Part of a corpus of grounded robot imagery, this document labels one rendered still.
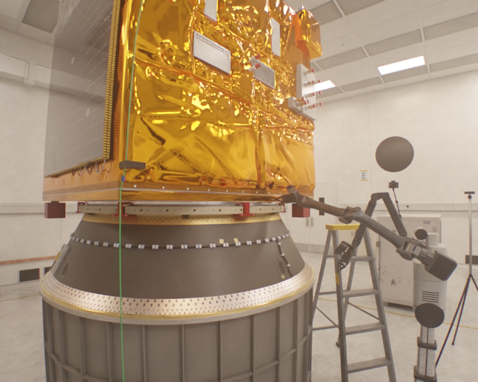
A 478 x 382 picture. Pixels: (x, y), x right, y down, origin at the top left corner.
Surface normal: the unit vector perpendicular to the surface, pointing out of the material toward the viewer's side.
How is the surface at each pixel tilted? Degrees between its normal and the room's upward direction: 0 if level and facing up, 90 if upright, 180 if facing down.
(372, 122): 90
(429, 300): 100
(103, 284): 62
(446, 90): 90
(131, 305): 43
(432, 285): 90
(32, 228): 90
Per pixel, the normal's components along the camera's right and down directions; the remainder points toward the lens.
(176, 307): 0.10, -0.76
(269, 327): 0.59, -0.04
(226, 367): 0.36, -0.04
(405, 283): -0.64, -0.04
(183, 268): 0.16, -0.51
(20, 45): 0.77, -0.03
